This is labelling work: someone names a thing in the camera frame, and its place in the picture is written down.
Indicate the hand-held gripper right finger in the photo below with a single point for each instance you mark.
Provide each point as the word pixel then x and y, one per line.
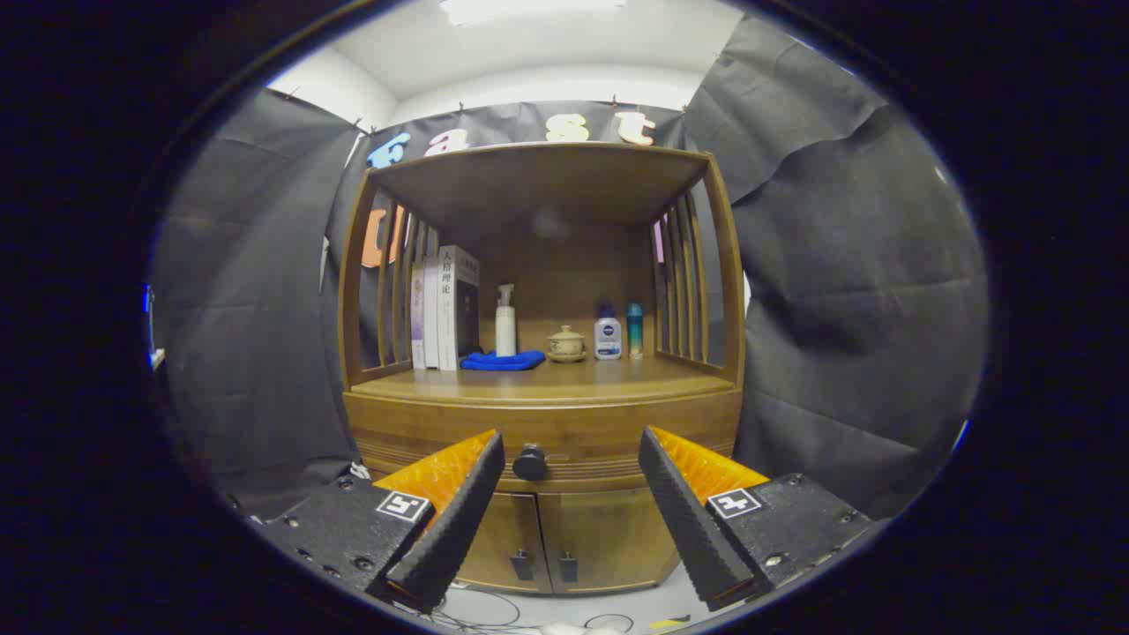
pixel 688 520

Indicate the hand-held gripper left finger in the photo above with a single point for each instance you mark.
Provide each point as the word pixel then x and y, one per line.
pixel 459 520

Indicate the black drawer knob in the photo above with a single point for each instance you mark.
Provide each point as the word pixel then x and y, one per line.
pixel 530 462

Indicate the wooden drawer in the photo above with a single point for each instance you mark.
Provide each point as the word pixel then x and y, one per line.
pixel 423 432

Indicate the wooden cabinet door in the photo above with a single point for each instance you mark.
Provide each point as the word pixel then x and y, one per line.
pixel 617 538
pixel 498 529

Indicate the wooden countertop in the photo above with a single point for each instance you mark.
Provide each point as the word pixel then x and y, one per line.
pixel 573 379

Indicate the wooden cabinet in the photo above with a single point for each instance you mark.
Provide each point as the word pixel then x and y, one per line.
pixel 547 185

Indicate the blue folded cloth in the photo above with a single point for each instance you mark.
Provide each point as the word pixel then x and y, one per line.
pixel 503 361

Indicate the white pump bottle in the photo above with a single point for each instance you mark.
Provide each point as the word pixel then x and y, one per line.
pixel 505 331

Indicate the teal slim bottle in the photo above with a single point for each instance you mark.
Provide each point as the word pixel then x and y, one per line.
pixel 635 331

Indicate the white lotion bottle blue cap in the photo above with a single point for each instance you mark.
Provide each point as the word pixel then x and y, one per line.
pixel 608 339

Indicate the thin white book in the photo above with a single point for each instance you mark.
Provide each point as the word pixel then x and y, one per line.
pixel 431 317

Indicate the beige lidded ceramic teacup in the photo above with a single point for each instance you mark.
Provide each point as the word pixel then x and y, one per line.
pixel 565 344

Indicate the thin purple book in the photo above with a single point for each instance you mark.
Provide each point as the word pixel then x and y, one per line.
pixel 417 317

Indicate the black backdrop cloth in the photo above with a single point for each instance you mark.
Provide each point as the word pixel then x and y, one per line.
pixel 247 309

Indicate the white device on stand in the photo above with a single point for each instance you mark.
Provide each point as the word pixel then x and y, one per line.
pixel 155 357

